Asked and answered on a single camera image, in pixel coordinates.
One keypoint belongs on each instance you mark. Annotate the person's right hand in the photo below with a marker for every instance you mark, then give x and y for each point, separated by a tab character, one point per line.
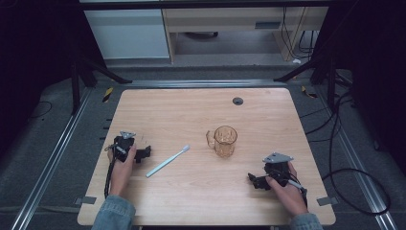
287	196

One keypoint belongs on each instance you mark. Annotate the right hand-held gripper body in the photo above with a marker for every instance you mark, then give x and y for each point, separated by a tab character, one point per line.
277	166

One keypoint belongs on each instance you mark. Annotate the black metal stand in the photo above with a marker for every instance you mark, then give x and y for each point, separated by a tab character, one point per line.
330	80
76	83

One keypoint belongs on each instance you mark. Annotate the white cabinet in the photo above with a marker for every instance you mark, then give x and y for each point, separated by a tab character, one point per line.
127	33

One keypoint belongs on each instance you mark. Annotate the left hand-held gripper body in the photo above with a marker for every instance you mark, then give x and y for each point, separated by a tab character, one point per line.
123	144

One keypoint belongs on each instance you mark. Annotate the grey tape piece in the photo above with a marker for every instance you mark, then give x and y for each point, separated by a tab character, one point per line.
327	201
85	200

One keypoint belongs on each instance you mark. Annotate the light blue toothbrush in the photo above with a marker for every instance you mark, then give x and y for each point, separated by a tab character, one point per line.
166	162

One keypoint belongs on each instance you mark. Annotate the aluminium floor rail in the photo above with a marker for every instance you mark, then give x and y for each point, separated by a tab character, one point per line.
51	163
204	83
357	159

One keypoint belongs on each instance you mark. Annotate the yellow black striped tape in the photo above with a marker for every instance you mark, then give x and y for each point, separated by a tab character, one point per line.
107	95
309	93

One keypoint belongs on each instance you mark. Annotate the person's left hand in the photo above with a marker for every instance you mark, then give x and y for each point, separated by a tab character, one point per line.
121	174

